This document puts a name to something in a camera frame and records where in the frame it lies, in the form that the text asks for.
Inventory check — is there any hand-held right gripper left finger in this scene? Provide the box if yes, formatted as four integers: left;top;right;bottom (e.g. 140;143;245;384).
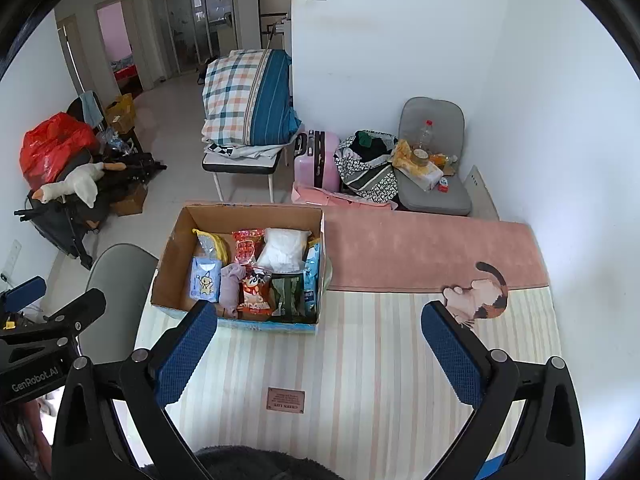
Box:
51;300;218;480

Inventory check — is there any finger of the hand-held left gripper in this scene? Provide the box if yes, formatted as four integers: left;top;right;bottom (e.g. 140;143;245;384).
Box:
0;288;107;356
0;276;47;313

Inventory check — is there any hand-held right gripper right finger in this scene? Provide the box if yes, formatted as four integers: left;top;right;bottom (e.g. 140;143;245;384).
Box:
421;301;586;480

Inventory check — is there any blue tissue pack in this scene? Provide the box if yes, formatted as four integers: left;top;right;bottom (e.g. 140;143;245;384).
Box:
189;256;223;303

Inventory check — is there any purple sock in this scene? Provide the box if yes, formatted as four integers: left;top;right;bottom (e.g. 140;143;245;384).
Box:
218;263;247;318

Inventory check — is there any orange cartoon snack packet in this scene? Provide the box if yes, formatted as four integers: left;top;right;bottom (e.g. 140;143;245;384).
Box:
237;267;273;317

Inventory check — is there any yellow clear plastic pouch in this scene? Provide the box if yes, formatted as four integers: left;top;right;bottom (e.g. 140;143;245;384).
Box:
192;229;229;266

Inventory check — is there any green snack packet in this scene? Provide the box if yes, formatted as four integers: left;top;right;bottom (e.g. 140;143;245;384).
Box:
270;274;306;318

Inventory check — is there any red snack packet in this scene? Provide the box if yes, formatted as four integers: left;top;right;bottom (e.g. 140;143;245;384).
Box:
231;229;266;267

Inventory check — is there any white plastic bag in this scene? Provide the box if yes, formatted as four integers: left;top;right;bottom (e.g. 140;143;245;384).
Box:
256;228;311;273

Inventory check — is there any blue striped packet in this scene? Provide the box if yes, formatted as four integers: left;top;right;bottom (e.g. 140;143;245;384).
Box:
302;237;322;313

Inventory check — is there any person's left forearm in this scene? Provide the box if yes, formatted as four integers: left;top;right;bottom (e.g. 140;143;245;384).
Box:
0;400;53;480

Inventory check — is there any grey round back chair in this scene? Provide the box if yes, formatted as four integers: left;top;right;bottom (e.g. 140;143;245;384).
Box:
75;243;160;366

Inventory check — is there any black folding trolley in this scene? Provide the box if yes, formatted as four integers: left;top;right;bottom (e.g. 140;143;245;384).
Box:
14;152;168;271

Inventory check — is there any brown cardboard box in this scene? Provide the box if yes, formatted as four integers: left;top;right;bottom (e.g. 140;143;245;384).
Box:
109;183;149;217

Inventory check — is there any blue chair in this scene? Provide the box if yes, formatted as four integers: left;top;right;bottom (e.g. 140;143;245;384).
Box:
475;452;507;480

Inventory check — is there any white plush goose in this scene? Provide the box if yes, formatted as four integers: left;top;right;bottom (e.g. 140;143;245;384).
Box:
40;161;126;209

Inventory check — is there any dark fuzzy cloth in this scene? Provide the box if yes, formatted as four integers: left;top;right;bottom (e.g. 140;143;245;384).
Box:
140;444;346;480

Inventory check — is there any red plastic bag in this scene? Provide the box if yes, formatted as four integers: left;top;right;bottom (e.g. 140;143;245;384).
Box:
20;112;101;191

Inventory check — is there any beige board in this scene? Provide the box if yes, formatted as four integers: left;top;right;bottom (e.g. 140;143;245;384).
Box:
465;165;501;222

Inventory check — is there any white box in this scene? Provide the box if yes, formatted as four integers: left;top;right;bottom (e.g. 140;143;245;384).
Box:
405;162;445;192

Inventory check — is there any black white patterned bag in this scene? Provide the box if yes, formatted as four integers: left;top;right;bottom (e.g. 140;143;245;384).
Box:
333;130;401;204

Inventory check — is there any light blue cloth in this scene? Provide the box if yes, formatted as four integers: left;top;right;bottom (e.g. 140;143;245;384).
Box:
80;91;104;126

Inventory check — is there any white seat metal chair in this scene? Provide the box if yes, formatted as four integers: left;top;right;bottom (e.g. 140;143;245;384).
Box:
201;142;291;203

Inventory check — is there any yellow cardboard box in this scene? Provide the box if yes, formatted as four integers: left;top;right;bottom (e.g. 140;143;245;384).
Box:
104;93;137;133

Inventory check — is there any pink cloth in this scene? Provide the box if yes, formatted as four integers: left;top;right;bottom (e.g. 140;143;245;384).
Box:
292;183;398;209

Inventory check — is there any yellow plastic bag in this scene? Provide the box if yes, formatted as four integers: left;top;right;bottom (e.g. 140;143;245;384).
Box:
391;140;416;170

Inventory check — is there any pink suitcase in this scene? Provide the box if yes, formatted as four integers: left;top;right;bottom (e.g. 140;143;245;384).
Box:
293;130;342;192

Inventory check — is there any grey padded chair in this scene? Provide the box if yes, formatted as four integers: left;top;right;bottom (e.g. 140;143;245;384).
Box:
397;96;473;217

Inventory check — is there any folded plaid quilt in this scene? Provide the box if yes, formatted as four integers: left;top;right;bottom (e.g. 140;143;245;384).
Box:
201;48;303;147

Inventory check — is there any glass sliding door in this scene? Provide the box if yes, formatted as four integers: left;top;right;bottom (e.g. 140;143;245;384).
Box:
147;0;238;78

